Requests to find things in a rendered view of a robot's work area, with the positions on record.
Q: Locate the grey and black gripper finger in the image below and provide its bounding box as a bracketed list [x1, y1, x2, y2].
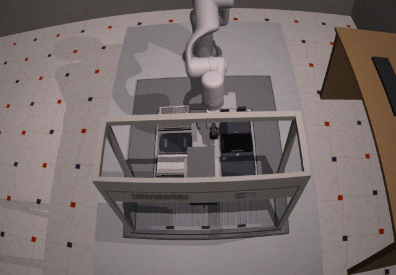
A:
[209, 123, 218, 139]

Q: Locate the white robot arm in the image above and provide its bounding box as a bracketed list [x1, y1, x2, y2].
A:
[185, 0, 236, 112]

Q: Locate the black rectangular block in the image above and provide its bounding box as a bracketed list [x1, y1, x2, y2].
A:
[221, 133, 253, 153]

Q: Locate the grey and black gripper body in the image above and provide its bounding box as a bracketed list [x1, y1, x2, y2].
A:
[203, 106, 220, 129]

